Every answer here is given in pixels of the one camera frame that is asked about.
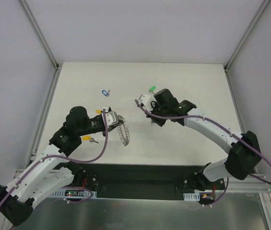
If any right aluminium frame post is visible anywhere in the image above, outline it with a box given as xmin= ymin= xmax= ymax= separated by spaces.
xmin=224 ymin=0 xmax=271 ymax=72

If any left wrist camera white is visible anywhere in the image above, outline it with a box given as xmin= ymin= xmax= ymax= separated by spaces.
xmin=101 ymin=107 xmax=119 ymax=128

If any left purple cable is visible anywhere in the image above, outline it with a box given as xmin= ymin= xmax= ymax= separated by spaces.
xmin=0 ymin=109 xmax=109 ymax=230

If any left aluminium frame post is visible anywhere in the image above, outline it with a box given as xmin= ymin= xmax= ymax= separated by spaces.
xmin=18 ymin=0 xmax=59 ymax=70

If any metal disc keyring holder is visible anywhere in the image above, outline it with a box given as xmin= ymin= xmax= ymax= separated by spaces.
xmin=118 ymin=124 xmax=130 ymax=146

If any key with blue outlined tag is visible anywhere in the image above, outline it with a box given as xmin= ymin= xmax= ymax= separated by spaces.
xmin=101 ymin=90 xmax=110 ymax=97

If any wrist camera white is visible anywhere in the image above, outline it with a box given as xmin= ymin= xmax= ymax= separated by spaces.
xmin=101 ymin=107 xmax=119 ymax=128
xmin=138 ymin=94 xmax=155 ymax=111

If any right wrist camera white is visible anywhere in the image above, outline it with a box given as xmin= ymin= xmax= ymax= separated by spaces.
xmin=138 ymin=94 xmax=155 ymax=111

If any aluminium frame post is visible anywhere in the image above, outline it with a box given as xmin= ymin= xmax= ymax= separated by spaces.
xmin=224 ymin=0 xmax=271 ymax=72
xmin=18 ymin=0 xmax=59 ymax=70

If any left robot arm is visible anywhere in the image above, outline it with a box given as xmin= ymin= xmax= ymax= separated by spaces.
xmin=0 ymin=106 xmax=125 ymax=226

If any key with yellow tag lower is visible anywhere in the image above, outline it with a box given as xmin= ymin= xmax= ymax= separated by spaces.
xmin=82 ymin=136 xmax=99 ymax=144

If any key with green tag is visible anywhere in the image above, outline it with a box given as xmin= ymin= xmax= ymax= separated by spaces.
xmin=149 ymin=86 xmax=156 ymax=94

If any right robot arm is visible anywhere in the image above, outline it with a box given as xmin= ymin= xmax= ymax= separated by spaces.
xmin=139 ymin=89 xmax=261 ymax=191

